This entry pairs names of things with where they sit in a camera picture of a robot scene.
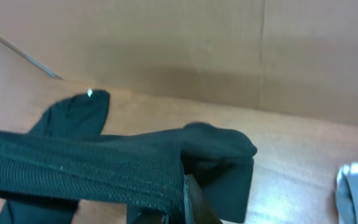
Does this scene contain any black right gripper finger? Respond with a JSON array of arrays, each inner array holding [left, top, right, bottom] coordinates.
[[183, 175, 222, 224]]

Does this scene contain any black t-shirt with label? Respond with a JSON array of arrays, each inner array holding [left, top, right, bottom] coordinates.
[[29, 90, 110, 138]]

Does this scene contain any black polo shirt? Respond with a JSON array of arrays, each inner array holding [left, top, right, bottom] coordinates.
[[0, 123, 257, 223]]

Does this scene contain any grey folded garment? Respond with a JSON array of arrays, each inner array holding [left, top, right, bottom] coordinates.
[[335, 162, 358, 224]]

